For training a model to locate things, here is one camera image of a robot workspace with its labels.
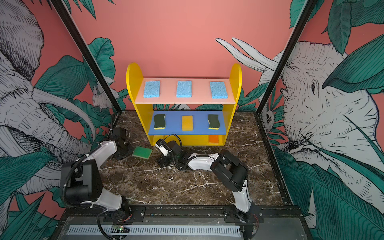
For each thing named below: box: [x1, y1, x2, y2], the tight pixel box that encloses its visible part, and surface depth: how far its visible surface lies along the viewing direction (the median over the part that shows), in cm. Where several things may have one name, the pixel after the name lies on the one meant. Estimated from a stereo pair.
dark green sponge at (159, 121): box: [153, 113, 166, 130], surface depth 95 cm
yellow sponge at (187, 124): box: [181, 115, 194, 132], surface depth 95 cm
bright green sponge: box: [132, 146, 153, 160], surface depth 97 cm
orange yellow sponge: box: [208, 135, 219, 144], surface depth 103 cm
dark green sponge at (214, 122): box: [208, 114, 220, 130], surface depth 95 cm
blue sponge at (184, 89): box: [176, 80, 192, 98], surface depth 75 cm
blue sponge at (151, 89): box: [143, 80, 160, 98], surface depth 75 cm
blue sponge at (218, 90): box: [210, 81, 228, 99], surface depth 75 cm
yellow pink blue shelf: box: [126, 62, 243, 146], surface depth 79 cm
